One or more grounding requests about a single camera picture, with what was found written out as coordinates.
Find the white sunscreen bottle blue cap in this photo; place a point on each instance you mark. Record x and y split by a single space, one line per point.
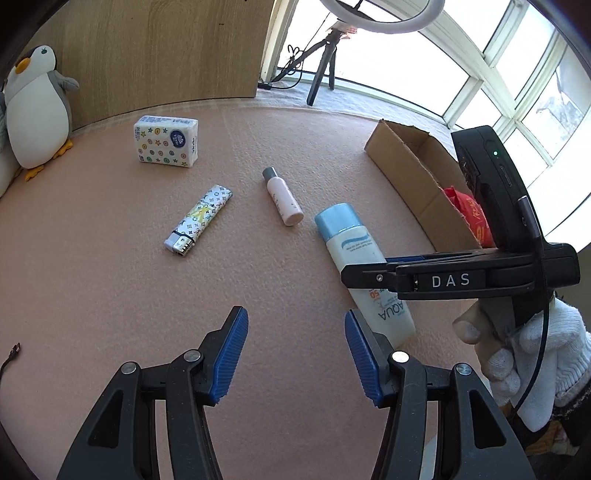
351 240

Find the small pink bottle grey cap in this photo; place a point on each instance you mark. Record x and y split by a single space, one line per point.
284 198

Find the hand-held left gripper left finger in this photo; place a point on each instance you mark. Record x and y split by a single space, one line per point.
228 355

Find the white window frame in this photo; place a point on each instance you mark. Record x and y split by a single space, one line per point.
480 83

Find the black tripod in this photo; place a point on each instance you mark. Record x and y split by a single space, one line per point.
318 78

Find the cardboard box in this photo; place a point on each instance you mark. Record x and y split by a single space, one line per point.
406 157

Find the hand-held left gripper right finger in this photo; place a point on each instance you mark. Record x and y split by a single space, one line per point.
362 360

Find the patterned white lighter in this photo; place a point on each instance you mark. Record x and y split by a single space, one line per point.
203 214

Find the grey white penguin plush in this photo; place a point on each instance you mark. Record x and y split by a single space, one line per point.
3 175
37 115

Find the pink felt mat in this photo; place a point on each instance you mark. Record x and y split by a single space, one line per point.
115 300

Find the person's right forearm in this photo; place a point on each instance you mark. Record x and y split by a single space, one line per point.
577 397

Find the red snack packet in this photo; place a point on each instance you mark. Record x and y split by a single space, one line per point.
475 217

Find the light wooden board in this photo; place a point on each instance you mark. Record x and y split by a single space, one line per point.
161 55

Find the person's right hand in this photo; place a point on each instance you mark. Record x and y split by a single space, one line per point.
568 341

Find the patterned white tissue packet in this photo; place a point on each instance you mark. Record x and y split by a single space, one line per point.
161 143

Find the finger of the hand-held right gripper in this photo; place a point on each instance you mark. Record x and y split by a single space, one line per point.
461 257
369 277

